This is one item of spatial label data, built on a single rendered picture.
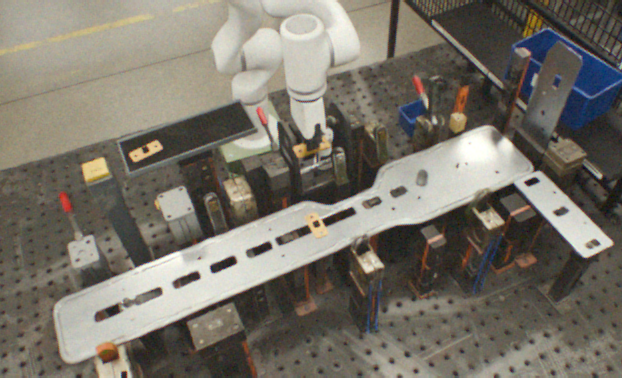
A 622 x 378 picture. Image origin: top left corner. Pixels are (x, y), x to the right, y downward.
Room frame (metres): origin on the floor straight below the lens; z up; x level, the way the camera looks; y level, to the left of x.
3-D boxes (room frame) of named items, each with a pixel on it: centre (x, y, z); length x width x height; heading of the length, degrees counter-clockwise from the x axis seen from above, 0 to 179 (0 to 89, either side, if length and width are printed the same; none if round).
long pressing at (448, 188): (0.86, 0.00, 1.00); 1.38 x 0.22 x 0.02; 113
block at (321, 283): (0.89, 0.00, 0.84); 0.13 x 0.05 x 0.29; 23
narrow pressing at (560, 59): (1.15, -0.69, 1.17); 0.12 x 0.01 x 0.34; 23
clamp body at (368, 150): (1.17, -0.20, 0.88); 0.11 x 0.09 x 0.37; 23
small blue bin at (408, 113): (1.53, -0.42, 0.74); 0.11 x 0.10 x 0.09; 113
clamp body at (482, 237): (0.85, -0.47, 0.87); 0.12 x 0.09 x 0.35; 23
